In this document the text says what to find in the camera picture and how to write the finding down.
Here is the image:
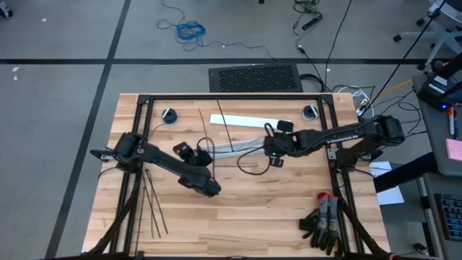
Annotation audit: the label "blue wire spool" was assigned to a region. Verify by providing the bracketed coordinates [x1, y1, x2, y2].
[160, 107, 179, 125]

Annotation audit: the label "grey desk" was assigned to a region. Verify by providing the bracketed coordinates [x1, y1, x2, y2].
[411, 70, 462, 178]
[418, 172, 462, 260]

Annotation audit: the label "white paper sheet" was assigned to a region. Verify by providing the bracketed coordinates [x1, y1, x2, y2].
[368, 160, 406, 207]

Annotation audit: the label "thick yellow cable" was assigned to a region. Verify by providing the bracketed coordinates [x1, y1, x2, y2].
[367, 79, 414, 106]

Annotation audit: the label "thick black hanging cable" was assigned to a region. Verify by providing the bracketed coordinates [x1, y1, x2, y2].
[359, 0, 449, 118]

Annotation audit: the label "thin black hanging cable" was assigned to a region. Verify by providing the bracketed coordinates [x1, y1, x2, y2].
[323, 0, 354, 93]

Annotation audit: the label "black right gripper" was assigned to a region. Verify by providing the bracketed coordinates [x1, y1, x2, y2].
[263, 121, 302, 168]

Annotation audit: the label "black keyboard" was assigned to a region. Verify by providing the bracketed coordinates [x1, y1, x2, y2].
[434, 193, 462, 242]

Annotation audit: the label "black label printer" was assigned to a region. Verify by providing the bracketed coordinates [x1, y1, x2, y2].
[416, 53, 462, 112]

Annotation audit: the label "black floor mat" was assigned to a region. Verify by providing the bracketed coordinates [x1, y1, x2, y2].
[208, 64, 305, 93]

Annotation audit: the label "marker pen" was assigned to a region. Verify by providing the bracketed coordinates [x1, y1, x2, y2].
[447, 106, 457, 137]

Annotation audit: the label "black chair caster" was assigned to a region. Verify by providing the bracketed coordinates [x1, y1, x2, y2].
[0, 2, 14, 20]

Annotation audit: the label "black aluminium table frame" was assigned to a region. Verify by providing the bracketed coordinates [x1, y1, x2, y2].
[84, 92, 393, 260]

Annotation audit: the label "dark blue bar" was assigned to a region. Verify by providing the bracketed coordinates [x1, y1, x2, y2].
[372, 151, 440, 194]

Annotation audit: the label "white flat duct cover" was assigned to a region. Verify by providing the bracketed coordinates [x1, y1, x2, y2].
[209, 113, 293, 131]

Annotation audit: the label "black power strip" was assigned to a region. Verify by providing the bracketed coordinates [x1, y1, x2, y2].
[301, 14, 323, 32]

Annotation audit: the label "white slotted cable duct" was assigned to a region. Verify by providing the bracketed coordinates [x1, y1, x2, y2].
[200, 135, 270, 157]

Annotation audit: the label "white cord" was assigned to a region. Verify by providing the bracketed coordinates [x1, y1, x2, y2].
[339, 85, 376, 120]

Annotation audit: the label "blue network cable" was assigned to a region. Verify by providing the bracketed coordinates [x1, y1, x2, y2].
[155, 0, 279, 65]

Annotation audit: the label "grey work glove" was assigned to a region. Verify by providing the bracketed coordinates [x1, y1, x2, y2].
[315, 191, 343, 256]
[298, 207, 328, 250]

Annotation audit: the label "black right gripper cable loop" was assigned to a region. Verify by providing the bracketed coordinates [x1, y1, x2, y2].
[236, 145, 275, 177]

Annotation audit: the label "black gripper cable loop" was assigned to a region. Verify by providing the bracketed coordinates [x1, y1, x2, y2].
[236, 145, 275, 177]
[196, 136, 217, 181]

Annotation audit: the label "black left gripper cable loop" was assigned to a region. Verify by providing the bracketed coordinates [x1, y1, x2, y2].
[196, 136, 217, 181]

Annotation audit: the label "pink sticky notes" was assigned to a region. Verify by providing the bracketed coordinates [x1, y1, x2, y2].
[444, 138, 462, 163]

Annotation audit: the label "grey office chair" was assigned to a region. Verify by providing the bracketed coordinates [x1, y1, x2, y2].
[392, 0, 462, 72]

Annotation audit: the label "black power cord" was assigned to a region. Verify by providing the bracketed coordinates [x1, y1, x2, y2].
[292, 0, 328, 93]

